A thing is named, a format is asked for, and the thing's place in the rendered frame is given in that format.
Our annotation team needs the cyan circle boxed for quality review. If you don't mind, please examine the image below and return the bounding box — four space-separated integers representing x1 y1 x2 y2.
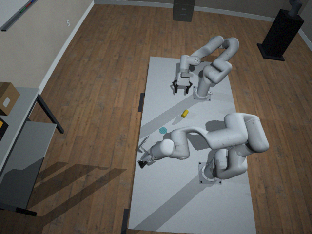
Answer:
159 127 167 134

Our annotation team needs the yellow cylinder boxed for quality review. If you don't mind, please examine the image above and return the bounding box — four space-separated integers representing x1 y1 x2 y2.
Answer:
181 110 189 118

